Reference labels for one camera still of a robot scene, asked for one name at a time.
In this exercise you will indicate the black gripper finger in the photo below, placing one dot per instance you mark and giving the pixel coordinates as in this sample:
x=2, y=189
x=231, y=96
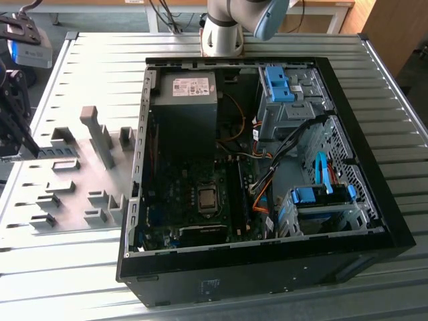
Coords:
x=8, y=133
x=21, y=100

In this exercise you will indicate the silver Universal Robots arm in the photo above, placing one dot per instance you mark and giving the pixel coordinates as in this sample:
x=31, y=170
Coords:
x=220, y=30

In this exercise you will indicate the grey plastic parts rack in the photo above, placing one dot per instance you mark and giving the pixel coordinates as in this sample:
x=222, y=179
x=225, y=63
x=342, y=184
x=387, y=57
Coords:
x=100, y=143

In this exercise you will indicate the grey power supply unit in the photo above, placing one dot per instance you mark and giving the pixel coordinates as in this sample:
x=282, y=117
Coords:
x=187, y=113

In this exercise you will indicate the green motherboard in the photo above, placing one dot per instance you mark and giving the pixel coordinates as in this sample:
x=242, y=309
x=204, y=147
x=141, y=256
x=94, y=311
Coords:
x=174, y=187

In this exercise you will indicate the silver CPU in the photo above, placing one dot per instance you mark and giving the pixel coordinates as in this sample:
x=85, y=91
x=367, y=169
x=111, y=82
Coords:
x=207, y=198

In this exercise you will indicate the CPU socket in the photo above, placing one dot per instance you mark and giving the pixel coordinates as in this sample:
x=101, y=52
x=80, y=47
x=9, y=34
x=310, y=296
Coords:
x=208, y=212

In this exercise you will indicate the black graphics card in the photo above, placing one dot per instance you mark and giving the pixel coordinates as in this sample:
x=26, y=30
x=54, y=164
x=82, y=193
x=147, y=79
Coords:
x=204, y=232

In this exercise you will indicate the grey metal drive cage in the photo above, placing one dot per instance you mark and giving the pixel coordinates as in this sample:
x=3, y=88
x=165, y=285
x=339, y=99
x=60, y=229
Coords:
x=294, y=113

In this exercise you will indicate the black PC case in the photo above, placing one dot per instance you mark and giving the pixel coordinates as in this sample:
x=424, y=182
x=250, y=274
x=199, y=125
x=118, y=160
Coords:
x=267, y=274

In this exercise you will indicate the hard disk in blue carrier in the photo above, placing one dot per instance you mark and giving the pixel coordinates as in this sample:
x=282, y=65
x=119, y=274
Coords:
x=304, y=195

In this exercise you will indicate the grey metal disk cage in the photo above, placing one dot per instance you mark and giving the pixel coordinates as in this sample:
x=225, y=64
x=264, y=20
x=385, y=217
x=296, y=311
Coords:
x=321, y=210

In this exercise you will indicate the wooden cabinet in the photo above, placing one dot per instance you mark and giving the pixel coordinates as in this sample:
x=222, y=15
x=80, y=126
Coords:
x=394, y=30

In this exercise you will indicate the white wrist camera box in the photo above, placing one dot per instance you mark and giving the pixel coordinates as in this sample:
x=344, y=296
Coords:
x=33, y=55

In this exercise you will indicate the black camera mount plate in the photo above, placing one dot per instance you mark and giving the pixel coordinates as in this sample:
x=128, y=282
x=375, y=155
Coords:
x=23, y=30

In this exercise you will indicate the white frame desk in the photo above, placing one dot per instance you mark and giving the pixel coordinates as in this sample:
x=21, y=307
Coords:
x=151, y=20

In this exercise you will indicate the blue plastic drive bracket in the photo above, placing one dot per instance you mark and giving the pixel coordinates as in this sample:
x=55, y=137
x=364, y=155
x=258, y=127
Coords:
x=279, y=80

